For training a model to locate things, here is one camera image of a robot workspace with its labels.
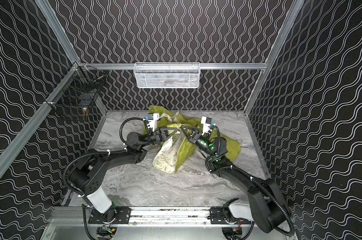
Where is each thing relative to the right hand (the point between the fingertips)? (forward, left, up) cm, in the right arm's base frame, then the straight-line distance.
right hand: (180, 128), depth 69 cm
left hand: (-3, 0, +1) cm, 3 cm away
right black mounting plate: (-30, -18, -32) cm, 47 cm away
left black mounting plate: (-30, +32, -30) cm, 53 cm away
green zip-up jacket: (+8, +3, -30) cm, 31 cm away
